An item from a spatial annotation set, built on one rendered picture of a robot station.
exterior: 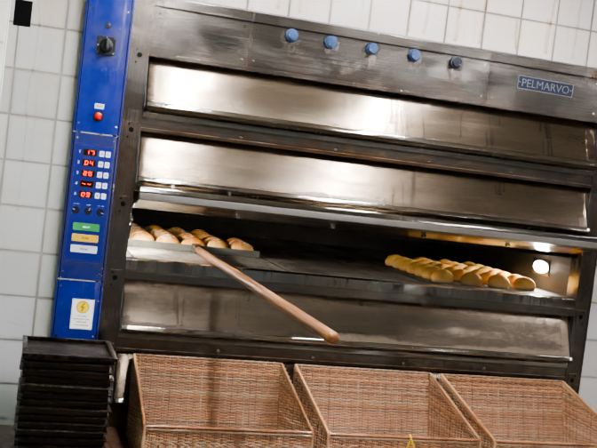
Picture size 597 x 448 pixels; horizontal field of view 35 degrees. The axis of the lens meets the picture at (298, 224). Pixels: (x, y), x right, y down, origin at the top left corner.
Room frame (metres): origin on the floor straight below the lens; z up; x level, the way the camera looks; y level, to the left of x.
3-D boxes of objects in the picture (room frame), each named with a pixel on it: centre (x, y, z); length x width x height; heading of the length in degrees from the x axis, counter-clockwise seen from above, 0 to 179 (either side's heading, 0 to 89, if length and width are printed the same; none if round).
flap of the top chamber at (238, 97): (3.54, -0.28, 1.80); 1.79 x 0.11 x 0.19; 106
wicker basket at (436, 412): (3.29, -0.37, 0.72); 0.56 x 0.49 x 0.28; 106
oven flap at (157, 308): (3.54, -0.28, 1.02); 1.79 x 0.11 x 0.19; 106
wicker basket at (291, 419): (3.13, 0.20, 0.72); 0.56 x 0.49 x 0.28; 106
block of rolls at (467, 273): (4.12, -0.72, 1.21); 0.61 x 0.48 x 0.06; 16
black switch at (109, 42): (3.20, 0.72, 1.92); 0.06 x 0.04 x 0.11; 106
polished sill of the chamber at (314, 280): (3.57, -0.27, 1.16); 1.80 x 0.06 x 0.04; 106
